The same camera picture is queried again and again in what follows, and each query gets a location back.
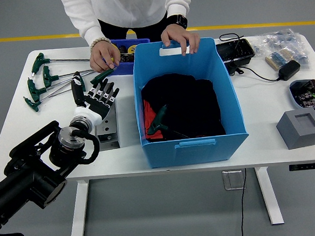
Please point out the dark brown cylinder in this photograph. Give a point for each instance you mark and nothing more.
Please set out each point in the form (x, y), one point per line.
(123, 48)

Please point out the black plug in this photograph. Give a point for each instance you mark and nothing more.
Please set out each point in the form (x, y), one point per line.
(233, 69)

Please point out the person's left hand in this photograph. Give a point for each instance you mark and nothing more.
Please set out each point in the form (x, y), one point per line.
(184, 37)

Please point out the person's left forearm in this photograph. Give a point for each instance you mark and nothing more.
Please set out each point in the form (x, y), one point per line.
(180, 5)

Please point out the large blue storage box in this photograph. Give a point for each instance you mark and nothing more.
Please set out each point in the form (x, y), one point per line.
(197, 153)

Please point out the dark small device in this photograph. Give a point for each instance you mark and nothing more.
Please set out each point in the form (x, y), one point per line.
(127, 58)

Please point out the grey foam block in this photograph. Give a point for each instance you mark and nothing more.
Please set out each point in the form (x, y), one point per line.
(299, 137)

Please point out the small blue plastic bin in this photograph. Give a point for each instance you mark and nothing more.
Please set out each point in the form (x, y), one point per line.
(127, 68)

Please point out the pale blue dish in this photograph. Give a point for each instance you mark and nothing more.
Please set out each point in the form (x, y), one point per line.
(294, 97)

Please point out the black table control panel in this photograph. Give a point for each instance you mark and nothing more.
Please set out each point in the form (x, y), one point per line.
(309, 166)

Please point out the loose electronic components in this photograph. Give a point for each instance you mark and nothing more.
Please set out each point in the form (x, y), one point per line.
(310, 96)

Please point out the taped resistor strip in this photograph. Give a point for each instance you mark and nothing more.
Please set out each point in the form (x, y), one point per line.
(277, 58)

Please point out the person's right forearm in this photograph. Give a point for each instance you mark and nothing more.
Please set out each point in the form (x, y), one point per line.
(92, 30)

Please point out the metal tool stand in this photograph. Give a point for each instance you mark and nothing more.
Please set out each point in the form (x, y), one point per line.
(111, 134)

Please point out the black power adapter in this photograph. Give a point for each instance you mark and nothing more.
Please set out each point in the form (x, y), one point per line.
(289, 70)

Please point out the white table leg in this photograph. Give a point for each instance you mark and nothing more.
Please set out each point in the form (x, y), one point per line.
(268, 196)
(81, 209)

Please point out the metal floor socket box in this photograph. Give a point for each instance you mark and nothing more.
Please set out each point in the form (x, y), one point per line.
(233, 179)

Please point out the black cloth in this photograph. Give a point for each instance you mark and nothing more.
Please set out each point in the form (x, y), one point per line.
(188, 99)

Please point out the person's right hand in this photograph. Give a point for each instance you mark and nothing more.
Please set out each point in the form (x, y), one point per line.
(101, 55)

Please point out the black plastic tray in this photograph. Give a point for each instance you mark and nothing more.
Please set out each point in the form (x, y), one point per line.
(235, 51)

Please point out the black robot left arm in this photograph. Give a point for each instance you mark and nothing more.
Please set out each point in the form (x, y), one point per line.
(29, 173)

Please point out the red cloth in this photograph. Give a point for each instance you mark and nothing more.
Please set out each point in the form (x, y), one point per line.
(149, 115)

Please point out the clear plastic parts bags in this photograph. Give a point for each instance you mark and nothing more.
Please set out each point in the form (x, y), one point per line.
(284, 40)

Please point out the person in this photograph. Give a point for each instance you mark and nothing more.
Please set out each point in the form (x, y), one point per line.
(128, 6)

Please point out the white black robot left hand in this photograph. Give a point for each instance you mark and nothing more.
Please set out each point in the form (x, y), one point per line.
(97, 106)

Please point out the black wrist watch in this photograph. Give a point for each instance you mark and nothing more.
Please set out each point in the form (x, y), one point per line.
(179, 20)

